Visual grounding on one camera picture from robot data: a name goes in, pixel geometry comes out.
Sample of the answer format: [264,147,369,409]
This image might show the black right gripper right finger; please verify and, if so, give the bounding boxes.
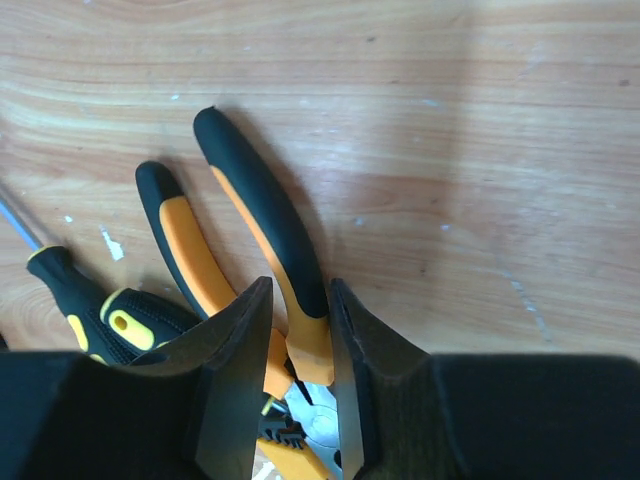
[329,279,467,479]

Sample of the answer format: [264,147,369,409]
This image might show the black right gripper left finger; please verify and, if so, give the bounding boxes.
[89,276,274,480]

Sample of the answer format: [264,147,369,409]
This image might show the orange black pliers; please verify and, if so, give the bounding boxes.
[134,105,346,480]

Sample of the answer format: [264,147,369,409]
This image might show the black yellow thick screwdriver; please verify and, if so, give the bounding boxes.
[1,189,200,365]

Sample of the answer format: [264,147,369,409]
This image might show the orange black hex key set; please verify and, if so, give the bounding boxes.
[257,394,330,480]

